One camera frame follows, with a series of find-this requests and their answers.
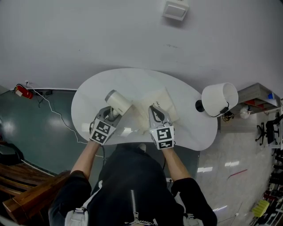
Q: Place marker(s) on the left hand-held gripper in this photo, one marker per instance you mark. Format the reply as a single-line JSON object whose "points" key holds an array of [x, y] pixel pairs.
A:
{"points": [[100, 132]]}

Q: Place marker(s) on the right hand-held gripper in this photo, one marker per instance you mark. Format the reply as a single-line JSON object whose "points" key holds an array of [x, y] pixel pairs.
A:
{"points": [[163, 136]]}

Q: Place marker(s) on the white hair dryer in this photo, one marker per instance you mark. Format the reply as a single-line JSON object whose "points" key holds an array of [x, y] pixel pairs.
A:
{"points": [[117, 101]]}

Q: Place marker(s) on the person's right forearm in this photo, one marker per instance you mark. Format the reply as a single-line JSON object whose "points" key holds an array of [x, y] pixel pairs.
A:
{"points": [[175, 164]]}

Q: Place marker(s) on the person's left forearm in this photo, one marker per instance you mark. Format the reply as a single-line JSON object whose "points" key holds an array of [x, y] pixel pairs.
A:
{"points": [[85, 159]]}

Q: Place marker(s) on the white shade table lamp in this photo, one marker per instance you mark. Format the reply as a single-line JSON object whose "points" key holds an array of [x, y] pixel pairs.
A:
{"points": [[214, 99]]}

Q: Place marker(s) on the black power adapter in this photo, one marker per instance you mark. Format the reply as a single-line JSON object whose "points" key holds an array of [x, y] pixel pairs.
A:
{"points": [[48, 92]]}

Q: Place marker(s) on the person's black jacket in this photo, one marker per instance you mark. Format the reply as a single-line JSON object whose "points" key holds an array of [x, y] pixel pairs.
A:
{"points": [[132, 181]]}

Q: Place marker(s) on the red fire extinguisher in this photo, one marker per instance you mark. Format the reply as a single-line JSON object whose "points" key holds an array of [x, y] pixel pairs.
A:
{"points": [[24, 92]]}

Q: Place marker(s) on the grey wooden desk with hutch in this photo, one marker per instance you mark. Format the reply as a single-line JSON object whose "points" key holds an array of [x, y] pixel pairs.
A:
{"points": [[254, 92]]}

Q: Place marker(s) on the black office chair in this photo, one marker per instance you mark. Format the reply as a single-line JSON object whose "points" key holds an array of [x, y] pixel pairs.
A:
{"points": [[269, 130]]}

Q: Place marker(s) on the small blue container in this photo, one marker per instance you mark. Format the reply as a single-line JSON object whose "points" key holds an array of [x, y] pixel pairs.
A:
{"points": [[271, 96]]}

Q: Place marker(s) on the yellow-green ridged box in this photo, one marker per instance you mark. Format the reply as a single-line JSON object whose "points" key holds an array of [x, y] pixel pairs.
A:
{"points": [[261, 208]]}

